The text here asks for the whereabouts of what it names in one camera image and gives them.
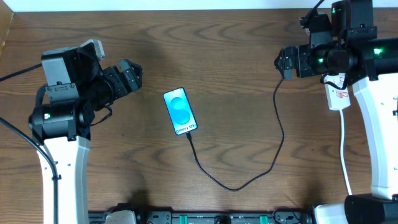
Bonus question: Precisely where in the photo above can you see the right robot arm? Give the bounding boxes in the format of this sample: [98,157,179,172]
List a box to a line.
[274,0,397,223]

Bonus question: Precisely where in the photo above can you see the blue Galaxy smartphone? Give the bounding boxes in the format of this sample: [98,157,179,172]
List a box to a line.
[163,87,198,136]

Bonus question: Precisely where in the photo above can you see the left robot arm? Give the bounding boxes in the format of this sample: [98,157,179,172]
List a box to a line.
[29,39,144,223]

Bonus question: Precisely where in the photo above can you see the white power strip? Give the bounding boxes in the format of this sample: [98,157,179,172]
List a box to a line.
[323,73,351,111]

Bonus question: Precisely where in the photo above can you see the black USB charging cable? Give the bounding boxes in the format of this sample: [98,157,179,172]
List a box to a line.
[185,77,286,192]

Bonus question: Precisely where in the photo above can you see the white power strip cord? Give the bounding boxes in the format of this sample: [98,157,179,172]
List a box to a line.
[338,108,354,196]

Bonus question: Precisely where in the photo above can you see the brown cardboard panel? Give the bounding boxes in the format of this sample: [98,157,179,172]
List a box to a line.
[0,1,15,58]

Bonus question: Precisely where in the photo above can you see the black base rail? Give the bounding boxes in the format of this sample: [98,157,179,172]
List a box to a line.
[88,210,315,224]

